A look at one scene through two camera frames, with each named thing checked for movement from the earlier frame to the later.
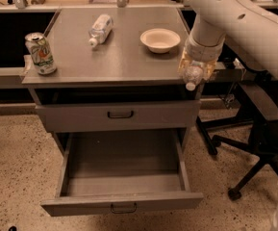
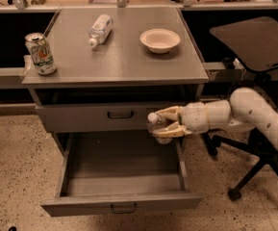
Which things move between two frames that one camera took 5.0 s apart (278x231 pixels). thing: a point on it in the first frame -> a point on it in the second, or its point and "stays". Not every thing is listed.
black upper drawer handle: [121, 116] stays
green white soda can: [40, 53] stays
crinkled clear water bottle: [192, 74] -> [156, 124]
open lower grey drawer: [122, 171] stays
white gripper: [203, 53] -> [194, 116]
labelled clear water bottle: [100, 29] stays
